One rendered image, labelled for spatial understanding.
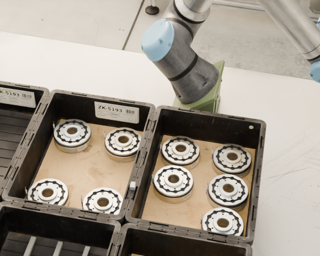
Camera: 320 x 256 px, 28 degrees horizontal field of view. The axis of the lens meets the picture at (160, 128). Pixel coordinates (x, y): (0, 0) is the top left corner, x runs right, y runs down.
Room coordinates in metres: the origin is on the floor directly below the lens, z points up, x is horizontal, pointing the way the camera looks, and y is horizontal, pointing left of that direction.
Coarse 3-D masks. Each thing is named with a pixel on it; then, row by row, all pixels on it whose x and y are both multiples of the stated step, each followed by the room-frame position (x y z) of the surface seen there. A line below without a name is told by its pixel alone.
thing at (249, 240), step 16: (160, 112) 1.23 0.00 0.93; (192, 112) 1.23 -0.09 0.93; (208, 112) 1.23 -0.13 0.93; (144, 160) 1.07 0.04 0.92; (256, 176) 1.01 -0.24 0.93; (256, 192) 0.96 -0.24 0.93; (128, 208) 0.90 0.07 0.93; (256, 208) 0.91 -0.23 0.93; (144, 224) 0.86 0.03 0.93; (160, 224) 0.86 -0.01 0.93; (240, 240) 0.82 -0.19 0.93
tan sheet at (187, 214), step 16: (208, 144) 1.21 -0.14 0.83; (224, 144) 1.21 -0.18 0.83; (160, 160) 1.14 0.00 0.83; (208, 160) 1.15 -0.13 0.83; (208, 176) 1.09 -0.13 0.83; (144, 208) 0.98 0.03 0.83; (160, 208) 0.98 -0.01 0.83; (176, 208) 0.98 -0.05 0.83; (192, 208) 0.98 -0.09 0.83; (208, 208) 0.98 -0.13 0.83; (176, 224) 0.93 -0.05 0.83; (192, 224) 0.93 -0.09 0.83
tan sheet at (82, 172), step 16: (96, 128) 1.26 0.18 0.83; (112, 128) 1.26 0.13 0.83; (96, 144) 1.19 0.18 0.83; (48, 160) 1.13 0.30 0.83; (64, 160) 1.13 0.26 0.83; (80, 160) 1.14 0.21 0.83; (96, 160) 1.14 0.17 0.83; (112, 160) 1.14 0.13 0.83; (48, 176) 1.08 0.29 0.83; (64, 176) 1.08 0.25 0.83; (80, 176) 1.08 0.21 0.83; (96, 176) 1.08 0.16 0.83; (112, 176) 1.08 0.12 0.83; (128, 176) 1.08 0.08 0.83; (80, 192) 1.03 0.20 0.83; (80, 208) 0.97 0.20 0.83
